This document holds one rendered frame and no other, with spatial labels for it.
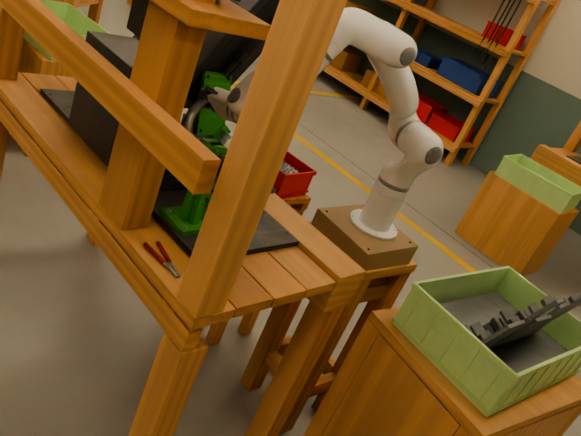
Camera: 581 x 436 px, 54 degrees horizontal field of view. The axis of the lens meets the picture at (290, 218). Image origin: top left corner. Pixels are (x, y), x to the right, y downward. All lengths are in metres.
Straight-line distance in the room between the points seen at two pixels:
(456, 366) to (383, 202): 0.62
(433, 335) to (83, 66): 1.29
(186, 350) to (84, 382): 0.98
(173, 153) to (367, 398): 1.10
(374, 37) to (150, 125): 0.69
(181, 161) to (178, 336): 0.46
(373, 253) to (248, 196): 0.81
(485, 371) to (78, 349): 1.60
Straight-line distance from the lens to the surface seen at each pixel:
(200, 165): 1.29
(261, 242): 1.81
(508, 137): 7.37
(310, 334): 2.01
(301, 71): 1.19
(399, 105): 1.90
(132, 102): 1.51
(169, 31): 1.49
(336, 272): 1.84
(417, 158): 1.96
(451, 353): 1.84
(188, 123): 1.88
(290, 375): 2.13
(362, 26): 1.71
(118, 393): 2.45
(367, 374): 2.01
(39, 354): 2.54
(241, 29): 1.45
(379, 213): 2.09
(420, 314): 1.88
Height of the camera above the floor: 1.78
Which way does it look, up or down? 26 degrees down
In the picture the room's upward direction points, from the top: 23 degrees clockwise
